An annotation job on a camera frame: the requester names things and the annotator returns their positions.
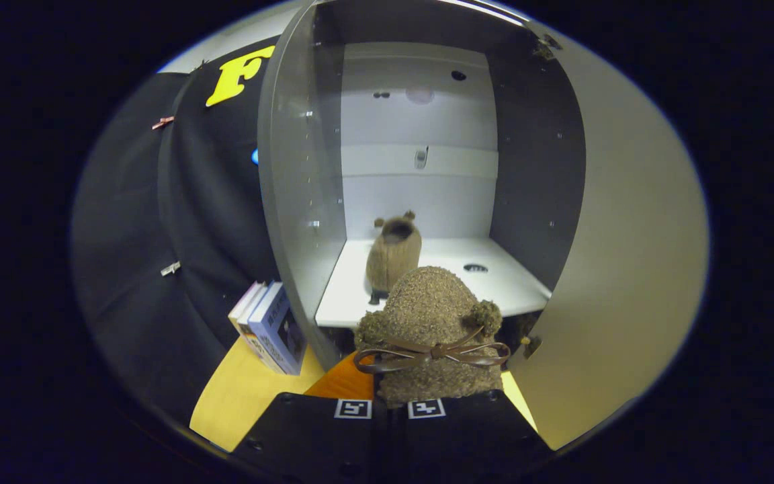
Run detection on stack of books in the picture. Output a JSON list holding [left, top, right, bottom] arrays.
[[228, 281, 308, 376]]

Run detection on grey shoe cabinet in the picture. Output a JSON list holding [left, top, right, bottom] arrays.
[[257, 0, 587, 372]]

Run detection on beige shoe cabinet door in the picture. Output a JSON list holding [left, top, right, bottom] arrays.
[[508, 27, 710, 451]]

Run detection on black backdrop cloth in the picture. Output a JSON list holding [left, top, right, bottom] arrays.
[[71, 37, 280, 431]]

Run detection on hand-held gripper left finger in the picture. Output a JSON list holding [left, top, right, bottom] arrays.
[[229, 353, 388, 484]]

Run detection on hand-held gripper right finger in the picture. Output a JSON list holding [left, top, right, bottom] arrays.
[[387, 390, 556, 481]]

